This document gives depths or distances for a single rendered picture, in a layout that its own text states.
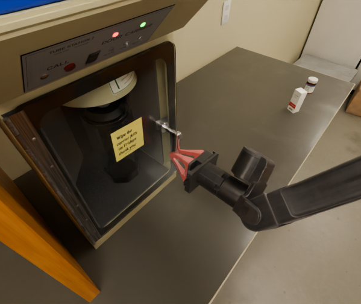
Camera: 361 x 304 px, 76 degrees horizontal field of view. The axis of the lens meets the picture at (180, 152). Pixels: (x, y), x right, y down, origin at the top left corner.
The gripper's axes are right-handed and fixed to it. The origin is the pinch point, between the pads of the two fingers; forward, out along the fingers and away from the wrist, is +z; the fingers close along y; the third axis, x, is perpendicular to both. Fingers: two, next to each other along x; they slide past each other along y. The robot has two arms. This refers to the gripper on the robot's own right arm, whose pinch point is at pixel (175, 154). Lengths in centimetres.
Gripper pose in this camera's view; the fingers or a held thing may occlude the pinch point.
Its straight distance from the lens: 57.0
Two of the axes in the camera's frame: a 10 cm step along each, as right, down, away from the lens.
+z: -7.5, -4.7, 4.6
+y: -6.6, 4.4, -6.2
